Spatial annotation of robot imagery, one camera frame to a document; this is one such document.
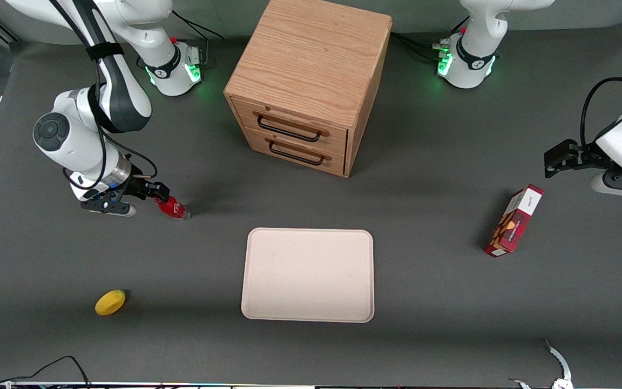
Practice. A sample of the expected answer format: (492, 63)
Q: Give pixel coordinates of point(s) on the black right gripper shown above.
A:
(139, 186)

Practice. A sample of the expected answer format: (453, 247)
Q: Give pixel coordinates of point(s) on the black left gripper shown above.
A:
(582, 153)

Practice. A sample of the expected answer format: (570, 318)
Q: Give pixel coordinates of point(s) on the red coke bottle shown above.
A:
(173, 208)

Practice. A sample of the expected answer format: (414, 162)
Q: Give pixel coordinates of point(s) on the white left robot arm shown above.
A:
(475, 59)

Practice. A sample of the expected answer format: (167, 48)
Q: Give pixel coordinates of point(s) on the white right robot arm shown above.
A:
(79, 135)

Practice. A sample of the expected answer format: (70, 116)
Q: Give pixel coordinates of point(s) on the beige plastic tray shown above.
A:
(308, 275)

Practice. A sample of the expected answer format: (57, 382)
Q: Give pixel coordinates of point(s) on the red cracker box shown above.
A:
(513, 221)

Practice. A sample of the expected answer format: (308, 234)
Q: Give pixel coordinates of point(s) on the yellow lemon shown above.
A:
(109, 302)

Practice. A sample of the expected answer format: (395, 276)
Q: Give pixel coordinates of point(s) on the narrow wooden drawer front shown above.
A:
(295, 154)

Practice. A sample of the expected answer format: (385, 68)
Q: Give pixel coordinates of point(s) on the white curved clamp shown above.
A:
(559, 359)

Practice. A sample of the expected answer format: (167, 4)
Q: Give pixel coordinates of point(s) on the wooden drawer cabinet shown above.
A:
(311, 59)

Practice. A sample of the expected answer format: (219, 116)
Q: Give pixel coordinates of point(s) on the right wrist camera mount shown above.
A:
(107, 206)

